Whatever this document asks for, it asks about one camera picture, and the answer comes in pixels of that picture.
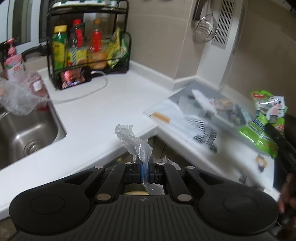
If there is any metal mesh strainer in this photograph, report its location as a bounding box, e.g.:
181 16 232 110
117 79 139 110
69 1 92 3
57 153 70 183
193 14 218 43

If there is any plastic bag of meat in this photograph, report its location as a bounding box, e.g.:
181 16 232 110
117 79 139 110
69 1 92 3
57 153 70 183
1 71 50 115

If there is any grey white patterned mat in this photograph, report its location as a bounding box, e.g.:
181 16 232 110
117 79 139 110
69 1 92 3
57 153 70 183
144 81 274 194

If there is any black wire spice rack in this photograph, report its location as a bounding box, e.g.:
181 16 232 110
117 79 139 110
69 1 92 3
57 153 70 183
46 1 132 90

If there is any person's hand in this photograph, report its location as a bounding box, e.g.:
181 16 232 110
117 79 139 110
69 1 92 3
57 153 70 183
277 174 295 214

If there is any white charging cable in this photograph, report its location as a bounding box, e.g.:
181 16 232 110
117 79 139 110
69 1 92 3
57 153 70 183
47 70 108 103

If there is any stainless steel sink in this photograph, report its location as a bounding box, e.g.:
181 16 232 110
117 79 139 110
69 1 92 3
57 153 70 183
1 104 66 169

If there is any yellow rimmed trash bin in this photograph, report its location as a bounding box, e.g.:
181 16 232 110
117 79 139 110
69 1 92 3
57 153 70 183
124 183 149 195

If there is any yellow-handled white knife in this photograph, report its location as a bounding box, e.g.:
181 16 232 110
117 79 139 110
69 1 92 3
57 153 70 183
149 112 171 123

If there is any red-capped sauce bottle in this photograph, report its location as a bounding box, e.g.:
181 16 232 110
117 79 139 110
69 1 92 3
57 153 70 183
67 19 87 66

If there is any orange cooking oil bottle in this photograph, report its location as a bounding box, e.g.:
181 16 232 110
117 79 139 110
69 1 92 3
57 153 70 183
88 19 107 70

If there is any black smartphone showing video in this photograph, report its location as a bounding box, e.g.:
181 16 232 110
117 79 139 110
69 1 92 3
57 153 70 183
59 66 92 89

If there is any clear plastic wrapper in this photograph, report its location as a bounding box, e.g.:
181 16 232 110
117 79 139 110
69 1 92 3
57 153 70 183
115 125 181 195

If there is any small tube packaging trash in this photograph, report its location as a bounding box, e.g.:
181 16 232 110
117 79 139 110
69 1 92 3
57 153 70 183
209 98 252 128

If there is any white crumpled paper trash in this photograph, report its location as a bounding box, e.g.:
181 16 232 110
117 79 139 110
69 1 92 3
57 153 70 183
192 89 217 115

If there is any white wall vent grille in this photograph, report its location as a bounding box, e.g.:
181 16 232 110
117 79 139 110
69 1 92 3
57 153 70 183
212 0 235 49

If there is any pink dish soap bottle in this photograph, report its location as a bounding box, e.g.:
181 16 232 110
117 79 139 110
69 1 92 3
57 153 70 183
4 38 25 80

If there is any yellow green snack bag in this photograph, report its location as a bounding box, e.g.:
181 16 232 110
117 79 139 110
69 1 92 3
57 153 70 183
107 28 128 69

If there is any green snack package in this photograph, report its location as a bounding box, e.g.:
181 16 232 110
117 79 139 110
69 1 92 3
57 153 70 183
239 90 287 158

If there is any green yellow-capped bottle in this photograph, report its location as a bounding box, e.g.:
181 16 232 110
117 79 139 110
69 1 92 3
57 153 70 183
52 25 68 70

